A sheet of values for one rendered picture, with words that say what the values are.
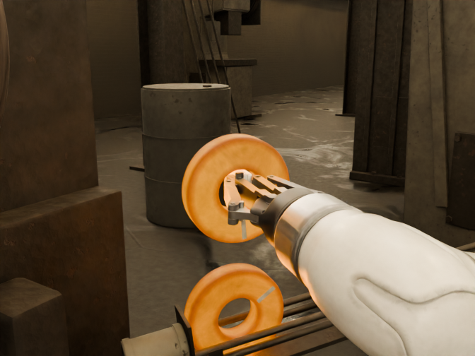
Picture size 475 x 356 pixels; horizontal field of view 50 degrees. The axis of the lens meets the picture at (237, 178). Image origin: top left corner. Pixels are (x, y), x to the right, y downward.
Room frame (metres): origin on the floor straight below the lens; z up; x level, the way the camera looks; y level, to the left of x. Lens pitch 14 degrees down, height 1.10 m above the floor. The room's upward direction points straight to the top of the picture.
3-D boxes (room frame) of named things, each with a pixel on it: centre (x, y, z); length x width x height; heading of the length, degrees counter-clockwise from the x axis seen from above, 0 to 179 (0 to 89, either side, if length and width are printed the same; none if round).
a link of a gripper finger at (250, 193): (0.61, -0.02, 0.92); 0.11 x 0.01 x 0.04; 23
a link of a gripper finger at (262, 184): (0.62, -0.05, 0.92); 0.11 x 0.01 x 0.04; 20
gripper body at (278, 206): (0.55, -0.06, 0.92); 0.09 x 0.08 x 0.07; 22
